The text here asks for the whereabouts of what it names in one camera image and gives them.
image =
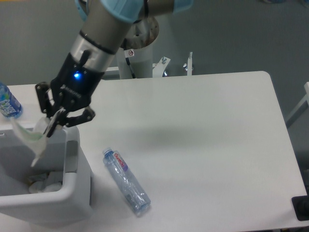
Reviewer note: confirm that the white furniture leg right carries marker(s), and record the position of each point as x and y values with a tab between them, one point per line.
299	109

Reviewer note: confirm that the black clamp at table edge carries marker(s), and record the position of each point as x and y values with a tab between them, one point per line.
301	207

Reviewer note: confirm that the white metal frame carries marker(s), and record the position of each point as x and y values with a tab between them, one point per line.
112	73
166	67

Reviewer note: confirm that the clear plastic bottle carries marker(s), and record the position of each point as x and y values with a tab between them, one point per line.
126	181

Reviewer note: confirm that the crumpled paper trash in can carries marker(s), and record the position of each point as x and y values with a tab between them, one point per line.
46	182

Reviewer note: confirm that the white metal frame right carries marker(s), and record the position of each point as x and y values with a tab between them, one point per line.
166	67

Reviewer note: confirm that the blue labelled water bottle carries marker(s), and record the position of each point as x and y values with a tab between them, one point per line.
10	107

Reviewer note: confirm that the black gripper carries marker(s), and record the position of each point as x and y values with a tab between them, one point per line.
70	91

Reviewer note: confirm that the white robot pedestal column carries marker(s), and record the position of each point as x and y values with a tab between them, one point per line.
135	55

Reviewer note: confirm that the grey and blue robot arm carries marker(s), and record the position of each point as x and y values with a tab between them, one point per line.
108	22

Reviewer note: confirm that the white metal frame left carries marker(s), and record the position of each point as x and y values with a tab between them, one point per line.
112	73

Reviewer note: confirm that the white trash can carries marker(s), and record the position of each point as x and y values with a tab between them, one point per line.
63	153

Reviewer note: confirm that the white plastic wrapper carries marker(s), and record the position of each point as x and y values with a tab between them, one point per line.
36	140

